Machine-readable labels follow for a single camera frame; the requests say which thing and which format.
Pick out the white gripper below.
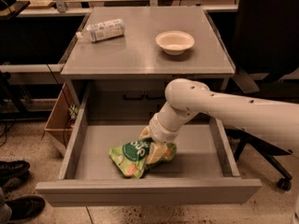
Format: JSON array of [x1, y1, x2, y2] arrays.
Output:
[[139, 114, 178, 164]]

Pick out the green rice chip bag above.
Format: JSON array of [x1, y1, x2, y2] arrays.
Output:
[[109, 138, 177, 179]]

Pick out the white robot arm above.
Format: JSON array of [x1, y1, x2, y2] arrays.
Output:
[[139, 78, 299, 157]]

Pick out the grey open top drawer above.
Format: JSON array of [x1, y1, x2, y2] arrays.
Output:
[[36, 84, 262, 206]]

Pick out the grey cabinet counter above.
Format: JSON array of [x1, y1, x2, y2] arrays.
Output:
[[62, 7, 235, 79]]

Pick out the brown cardboard box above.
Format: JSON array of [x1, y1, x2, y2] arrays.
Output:
[[44, 83, 74, 156]]

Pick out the white paper bowl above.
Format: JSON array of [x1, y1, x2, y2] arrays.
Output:
[[155, 31, 194, 56]]

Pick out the white plastic bottle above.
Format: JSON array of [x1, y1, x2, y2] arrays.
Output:
[[76, 19, 125, 43]]

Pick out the upper black shoe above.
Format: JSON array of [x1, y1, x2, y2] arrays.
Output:
[[0, 161, 30, 181]]

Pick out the black shoe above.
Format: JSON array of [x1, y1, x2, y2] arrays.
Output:
[[0, 161, 30, 181], [6, 196, 45, 221]]

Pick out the lower black shoe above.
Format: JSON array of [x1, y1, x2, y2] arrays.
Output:
[[6, 196, 45, 221]]

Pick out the black office chair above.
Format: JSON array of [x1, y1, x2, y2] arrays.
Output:
[[223, 0, 299, 192]]

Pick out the black lower drawer handles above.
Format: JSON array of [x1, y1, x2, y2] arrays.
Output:
[[122, 91, 164, 101]]

